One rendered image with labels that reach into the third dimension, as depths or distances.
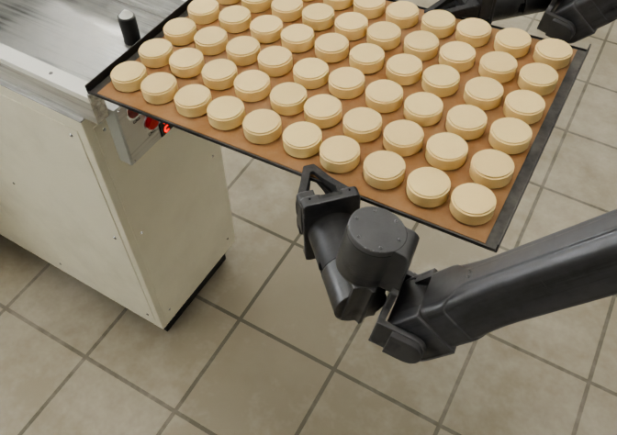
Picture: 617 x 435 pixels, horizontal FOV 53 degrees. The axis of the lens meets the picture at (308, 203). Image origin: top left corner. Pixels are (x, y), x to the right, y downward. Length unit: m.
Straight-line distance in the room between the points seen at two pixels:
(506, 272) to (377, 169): 0.24
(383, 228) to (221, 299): 1.26
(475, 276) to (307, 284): 1.26
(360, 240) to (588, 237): 0.19
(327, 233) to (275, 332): 1.10
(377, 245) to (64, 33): 0.89
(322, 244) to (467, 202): 0.17
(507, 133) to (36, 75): 0.75
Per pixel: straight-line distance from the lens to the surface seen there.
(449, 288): 0.60
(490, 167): 0.75
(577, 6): 1.04
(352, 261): 0.59
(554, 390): 1.79
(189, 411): 1.68
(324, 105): 0.82
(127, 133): 1.15
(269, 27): 0.96
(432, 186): 0.72
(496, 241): 0.71
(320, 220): 0.68
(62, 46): 1.27
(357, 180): 0.75
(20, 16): 1.39
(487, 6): 1.02
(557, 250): 0.54
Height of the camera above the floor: 1.56
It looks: 52 degrees down
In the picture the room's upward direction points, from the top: straight up
